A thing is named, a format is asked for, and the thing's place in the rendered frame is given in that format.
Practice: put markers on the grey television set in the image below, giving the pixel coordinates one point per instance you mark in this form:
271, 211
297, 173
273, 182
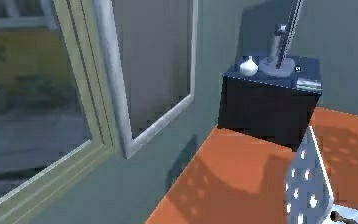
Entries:
277, 63

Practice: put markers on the grey book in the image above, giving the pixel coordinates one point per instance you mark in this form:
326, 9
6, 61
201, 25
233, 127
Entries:
308, 84

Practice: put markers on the grey framed wall picture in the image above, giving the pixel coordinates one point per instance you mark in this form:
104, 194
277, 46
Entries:
153, 66

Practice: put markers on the black television stand cabinet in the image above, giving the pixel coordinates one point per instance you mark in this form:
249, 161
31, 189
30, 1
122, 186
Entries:
267, 110

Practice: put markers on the white round vase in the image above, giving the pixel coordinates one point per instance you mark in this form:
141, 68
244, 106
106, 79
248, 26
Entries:
248, 67

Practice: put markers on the window with pale frame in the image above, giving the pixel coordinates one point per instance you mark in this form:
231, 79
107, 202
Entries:
37, 110

